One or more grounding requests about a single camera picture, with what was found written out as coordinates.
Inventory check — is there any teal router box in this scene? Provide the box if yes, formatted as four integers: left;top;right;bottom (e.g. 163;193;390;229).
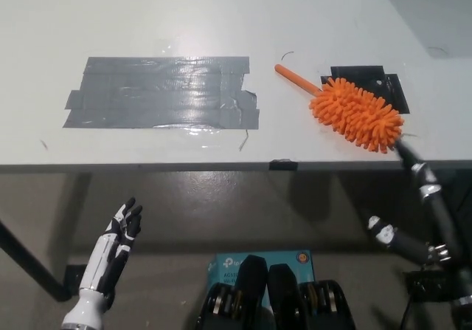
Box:
206;249;316;285

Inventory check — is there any black table foot plate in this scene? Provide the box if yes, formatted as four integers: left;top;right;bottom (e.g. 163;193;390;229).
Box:
65;264;90;291
403;269;459;303

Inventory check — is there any black table leg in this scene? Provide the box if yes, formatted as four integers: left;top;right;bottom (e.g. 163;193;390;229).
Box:
0;218;72;303

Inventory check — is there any orange microfiber duster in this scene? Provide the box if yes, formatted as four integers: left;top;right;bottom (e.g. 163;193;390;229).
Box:
274;63;405;155

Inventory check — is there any black tape patch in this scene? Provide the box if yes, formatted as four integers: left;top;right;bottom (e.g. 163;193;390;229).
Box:
319;65;412;115

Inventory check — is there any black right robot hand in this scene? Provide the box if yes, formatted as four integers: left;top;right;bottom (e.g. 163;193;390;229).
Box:
367;140;472;330

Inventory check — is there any grey duct tape patch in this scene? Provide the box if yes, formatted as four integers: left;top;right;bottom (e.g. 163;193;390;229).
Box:
62;55;260;130

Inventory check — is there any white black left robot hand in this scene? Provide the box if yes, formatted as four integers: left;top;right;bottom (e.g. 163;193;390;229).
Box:
78;196;144;302

